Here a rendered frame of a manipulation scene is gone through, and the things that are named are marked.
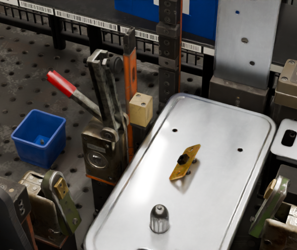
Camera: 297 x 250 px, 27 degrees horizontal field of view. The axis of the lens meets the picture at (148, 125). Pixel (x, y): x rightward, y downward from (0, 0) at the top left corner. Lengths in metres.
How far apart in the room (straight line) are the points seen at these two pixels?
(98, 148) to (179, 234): 0.22
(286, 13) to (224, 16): 0.28
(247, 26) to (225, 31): 0.05
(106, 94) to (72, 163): 0.53
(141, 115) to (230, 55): 0.23
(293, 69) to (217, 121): 0.18
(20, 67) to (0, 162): 0.37
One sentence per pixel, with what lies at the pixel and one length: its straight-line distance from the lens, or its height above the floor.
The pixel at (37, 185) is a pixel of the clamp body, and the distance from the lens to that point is 1.03.
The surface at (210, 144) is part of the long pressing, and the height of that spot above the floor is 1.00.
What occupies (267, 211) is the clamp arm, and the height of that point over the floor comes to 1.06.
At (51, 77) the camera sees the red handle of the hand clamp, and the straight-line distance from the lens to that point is 1.10.
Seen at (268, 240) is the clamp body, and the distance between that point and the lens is 1.05.
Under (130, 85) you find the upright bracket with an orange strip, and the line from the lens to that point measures 1.16.
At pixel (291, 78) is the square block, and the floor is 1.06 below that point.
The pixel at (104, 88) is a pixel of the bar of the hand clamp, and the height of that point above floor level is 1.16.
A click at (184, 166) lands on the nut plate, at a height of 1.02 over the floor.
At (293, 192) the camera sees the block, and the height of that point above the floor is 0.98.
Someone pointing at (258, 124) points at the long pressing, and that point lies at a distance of 1.21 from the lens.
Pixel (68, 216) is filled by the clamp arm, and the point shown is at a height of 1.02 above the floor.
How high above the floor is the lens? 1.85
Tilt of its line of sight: 45 degrees down
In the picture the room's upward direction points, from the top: 1 degrees counter-clockwise
